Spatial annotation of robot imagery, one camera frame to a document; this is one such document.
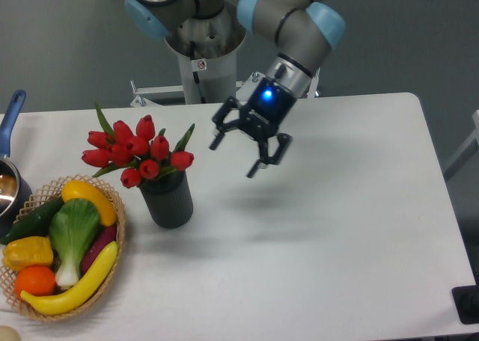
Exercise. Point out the white frame right edge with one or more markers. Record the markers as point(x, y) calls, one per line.
point(463, 153)

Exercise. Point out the yellow banana lower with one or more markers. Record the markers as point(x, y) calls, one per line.
point(82, 291)

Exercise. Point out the orange fruit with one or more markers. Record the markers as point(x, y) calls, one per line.
point(37, 280)

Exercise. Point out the yellow bell pepper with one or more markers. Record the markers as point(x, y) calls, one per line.
point(26, 252)

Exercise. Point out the woven wicker basket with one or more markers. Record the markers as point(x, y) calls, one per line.
point(43, 194)

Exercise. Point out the red tulip bouquet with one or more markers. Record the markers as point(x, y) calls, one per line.
point(144, 154)

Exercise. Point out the dark grey ribbed vase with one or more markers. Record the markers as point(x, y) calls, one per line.
point(169, 202)

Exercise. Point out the black device table edge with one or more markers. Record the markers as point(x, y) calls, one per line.
point(466, 303)

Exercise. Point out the green bok choy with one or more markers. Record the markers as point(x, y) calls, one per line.
point(71, 232)

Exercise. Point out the purple eggplant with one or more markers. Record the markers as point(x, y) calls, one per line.
point(107, 235)

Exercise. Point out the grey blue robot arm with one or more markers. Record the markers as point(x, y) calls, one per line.
point(271, 151)

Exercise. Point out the dark green cucumber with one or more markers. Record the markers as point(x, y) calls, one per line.
point(35, 223)

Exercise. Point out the blue handled saucepan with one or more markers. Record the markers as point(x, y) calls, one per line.
point(15, 191)

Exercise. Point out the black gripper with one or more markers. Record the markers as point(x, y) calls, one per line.
point(267, 111)

